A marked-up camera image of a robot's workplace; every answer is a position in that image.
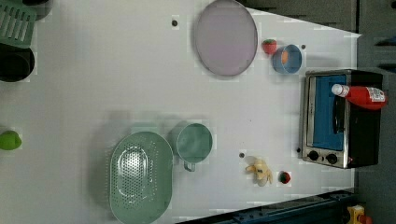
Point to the red ketchup bottle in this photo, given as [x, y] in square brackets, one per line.
[366, 97]

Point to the red strawberry toy near oven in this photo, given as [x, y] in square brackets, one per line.
[284, 177]

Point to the black toaster oven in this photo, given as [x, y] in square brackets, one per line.
[336, 132]

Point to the green mug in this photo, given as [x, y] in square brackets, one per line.
[194, 143]

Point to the lilac round plate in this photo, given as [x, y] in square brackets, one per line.
[226, 38]

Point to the green oval colander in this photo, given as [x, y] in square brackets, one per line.
[140, 178]

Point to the peeled banana toy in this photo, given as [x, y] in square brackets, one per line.
[261, 171]

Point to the orange fruit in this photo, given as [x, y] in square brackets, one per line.
[284, 57]

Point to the blue bowl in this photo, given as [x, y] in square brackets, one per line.
[294, 62]

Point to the black cylinder cup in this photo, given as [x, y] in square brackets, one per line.
[16, 64]

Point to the green pear toy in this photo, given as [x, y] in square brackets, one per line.
[10, 140]

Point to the green slotted basket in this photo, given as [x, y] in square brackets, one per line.
[17, 23]

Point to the blue metal frame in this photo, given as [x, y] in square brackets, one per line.
[326, 208]

